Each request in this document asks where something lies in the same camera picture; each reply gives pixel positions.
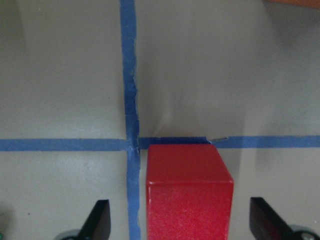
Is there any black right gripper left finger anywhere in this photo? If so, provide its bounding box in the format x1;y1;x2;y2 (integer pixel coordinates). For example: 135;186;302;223
76;199;111;240

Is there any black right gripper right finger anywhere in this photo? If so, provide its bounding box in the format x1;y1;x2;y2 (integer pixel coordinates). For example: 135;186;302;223
250;197;296;240

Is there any red wooden block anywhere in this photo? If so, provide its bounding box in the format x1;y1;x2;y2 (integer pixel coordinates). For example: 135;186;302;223
146;144;234;240

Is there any orange wooden block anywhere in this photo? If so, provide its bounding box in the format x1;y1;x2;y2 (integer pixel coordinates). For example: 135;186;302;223
268;0;320;10

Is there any brown paper table cover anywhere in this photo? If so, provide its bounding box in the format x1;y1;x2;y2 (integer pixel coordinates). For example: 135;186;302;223
0;0;320;240

